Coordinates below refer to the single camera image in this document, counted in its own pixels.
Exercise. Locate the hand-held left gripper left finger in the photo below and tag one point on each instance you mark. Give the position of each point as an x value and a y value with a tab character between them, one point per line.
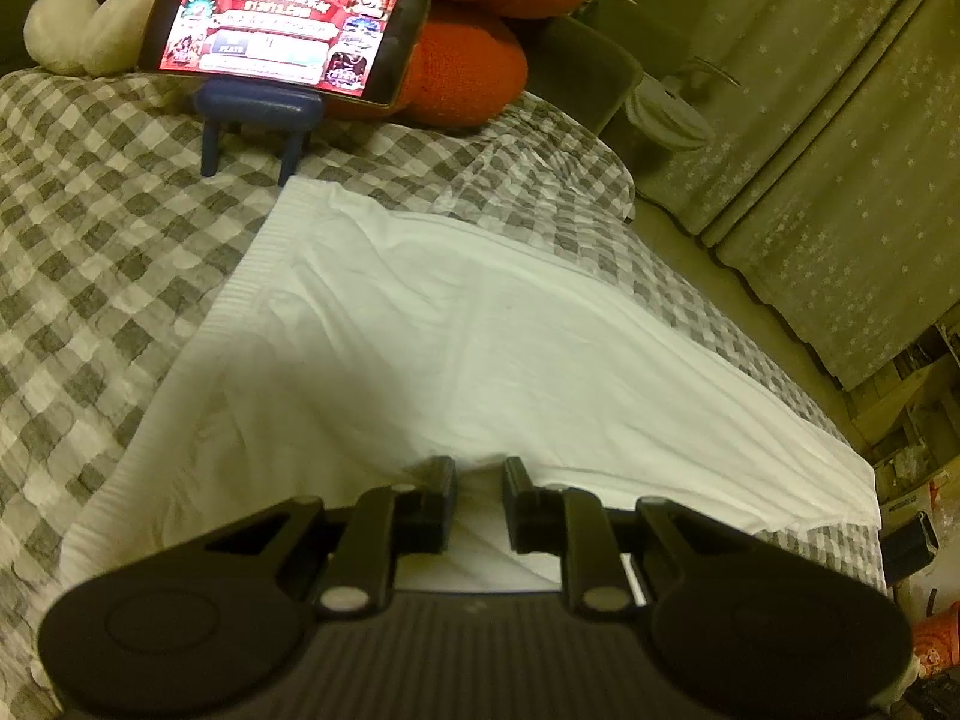
439	502

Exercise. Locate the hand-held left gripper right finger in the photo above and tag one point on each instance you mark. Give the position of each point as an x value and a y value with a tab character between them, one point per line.
517	502

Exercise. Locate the white garment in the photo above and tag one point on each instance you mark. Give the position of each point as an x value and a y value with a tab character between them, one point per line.
450	330

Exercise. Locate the black box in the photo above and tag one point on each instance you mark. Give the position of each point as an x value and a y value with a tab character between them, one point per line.
911	544

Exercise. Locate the wooden bookshelf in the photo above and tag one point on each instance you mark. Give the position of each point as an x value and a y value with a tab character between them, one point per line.
915	420

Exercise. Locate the grey white checked blanket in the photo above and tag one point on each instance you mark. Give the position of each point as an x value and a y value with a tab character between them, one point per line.
97	255

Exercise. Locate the star print curtain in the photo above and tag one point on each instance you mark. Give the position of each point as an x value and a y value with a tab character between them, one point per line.
862	240
787	52

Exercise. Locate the dark blue phone stand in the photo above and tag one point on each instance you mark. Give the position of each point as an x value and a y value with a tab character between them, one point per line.
255	109

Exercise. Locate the red plush cushion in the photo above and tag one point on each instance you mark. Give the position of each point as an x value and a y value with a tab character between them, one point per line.
465	67

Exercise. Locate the red printed bag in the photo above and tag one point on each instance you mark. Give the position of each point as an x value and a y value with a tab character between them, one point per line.
941	637

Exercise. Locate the smartphone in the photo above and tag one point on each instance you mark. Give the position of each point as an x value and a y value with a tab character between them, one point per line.
285	22

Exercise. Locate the white fluffy earmuffs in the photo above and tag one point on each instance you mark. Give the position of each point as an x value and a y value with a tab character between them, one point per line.
67	37

